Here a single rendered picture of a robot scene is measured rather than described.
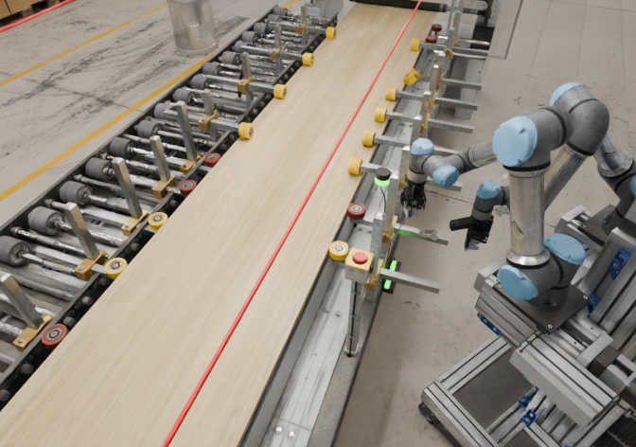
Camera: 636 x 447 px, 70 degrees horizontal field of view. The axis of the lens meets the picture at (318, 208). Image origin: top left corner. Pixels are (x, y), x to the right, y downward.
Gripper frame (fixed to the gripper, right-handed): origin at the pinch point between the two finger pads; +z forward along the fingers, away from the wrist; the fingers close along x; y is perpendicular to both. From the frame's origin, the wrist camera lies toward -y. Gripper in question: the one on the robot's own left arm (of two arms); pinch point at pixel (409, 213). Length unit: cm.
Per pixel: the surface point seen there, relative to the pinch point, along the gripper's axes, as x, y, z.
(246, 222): -67, -6, 11
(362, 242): -14.9, -20.3, 38.8
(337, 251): -28.9, 11.1, 10.3
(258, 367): -56, 61, 11
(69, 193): -155, -33, 17
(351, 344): -25, 45, 23
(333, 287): -29.6, 6.9, 38.7
